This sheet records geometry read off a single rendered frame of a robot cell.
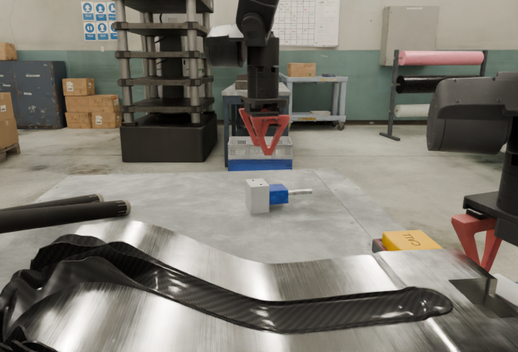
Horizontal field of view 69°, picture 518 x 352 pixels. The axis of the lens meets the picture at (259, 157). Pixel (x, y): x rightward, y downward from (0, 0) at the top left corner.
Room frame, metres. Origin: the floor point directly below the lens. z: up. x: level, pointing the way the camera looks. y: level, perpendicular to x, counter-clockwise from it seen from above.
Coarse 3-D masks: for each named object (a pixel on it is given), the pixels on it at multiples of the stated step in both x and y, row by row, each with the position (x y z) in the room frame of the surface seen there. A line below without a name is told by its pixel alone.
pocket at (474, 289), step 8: (456, 280) 0.30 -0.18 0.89; (464, 280) 0.30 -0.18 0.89; (472, 280) 0.30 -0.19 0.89; (480, 280) 0.30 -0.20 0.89; (488, 280) 0.30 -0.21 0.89; (496, 280) 0.30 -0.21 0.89; (456, 288) 0.30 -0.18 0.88; (464, 288) 0.30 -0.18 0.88; (472, 288) 0.30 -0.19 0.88; (480, 288) 0.30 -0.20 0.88; (488, 288) 0.30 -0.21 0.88; (472, 296) 0.30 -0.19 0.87; (480, 296) 0.30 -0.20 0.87; (488, 296) 0.30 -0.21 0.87; (496, 296) 0.30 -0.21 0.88; (480, 304) 0.30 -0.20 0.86; (488, 304) 0.30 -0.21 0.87; (496, 304) 0.29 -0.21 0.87; (504, 304) 0.28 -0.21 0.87; (488, 312) 0.29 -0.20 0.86; (496, 312) 0.29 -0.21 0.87; (504, 312) 0.28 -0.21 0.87; (512, 312) 0.27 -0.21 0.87
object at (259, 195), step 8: (248, 184) 0.68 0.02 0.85; (256, 184) 0.68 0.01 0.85; (264, 184) 0.68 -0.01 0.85; (272, 184) 0.72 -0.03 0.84; (280, 184) 0.72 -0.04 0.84; (248, 192) 0.68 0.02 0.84; (256, 192) 0.67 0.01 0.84; (264, 192) 0.67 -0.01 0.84; (272, 192) 0.68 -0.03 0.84; (280, 192) 0.68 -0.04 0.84; (288, 192) 0.70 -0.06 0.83; (296, 192) 0.71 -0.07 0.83; (304, 192) 0.71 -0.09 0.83; (248, 200) 0.68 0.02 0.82; (256, 200) 0.67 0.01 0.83; (264, 200) 0.67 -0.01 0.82; (272, 200) 0.68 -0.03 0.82; (280, 200) 0.68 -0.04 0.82; (248, 208) 0.68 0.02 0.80; (256, 208) 0.67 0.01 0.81; (264, 208) 0.67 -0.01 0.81
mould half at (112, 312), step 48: (144, 240) 0.29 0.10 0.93; (192, 240) 0.33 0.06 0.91; (96, 288) 0.22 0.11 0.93; (240, 288) 0.28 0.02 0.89; (288, 288) 0.30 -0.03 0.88; (336, 288) 0.29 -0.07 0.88; (384, 288) 0.29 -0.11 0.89; (432, 288) 0.29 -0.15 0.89; (48, 336) 0.17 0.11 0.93; (96, 336) 0.18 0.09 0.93; (144, 336) 0.19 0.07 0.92; (192, 336) 0.20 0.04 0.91; (240, 336) 0.22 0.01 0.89; (288, 336) 0.24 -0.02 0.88; (336, 336) 0.23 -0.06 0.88; (384, 336) 0.23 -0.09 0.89; (432, 336) 0.23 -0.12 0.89; (480, 336) 0.23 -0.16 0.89
